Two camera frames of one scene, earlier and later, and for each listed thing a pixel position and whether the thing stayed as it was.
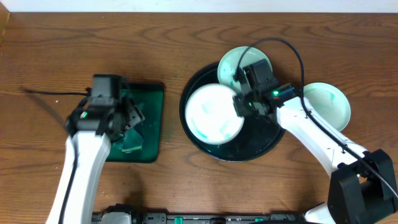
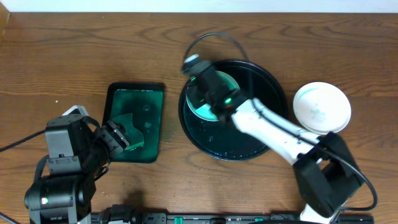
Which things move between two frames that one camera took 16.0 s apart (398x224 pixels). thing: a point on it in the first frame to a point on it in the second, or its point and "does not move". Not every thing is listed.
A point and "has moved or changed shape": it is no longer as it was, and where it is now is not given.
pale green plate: x=330 y=101 has moved or changed shape
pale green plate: x=235 y=58 to x=206 y=111
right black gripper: x=240 y=109 to x=191 y=89
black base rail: x=123 y=213 does not move
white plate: x=211 y=114 to x=322 y=107
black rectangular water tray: x=148 y=98 does not move
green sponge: x=132 y=139 does not move
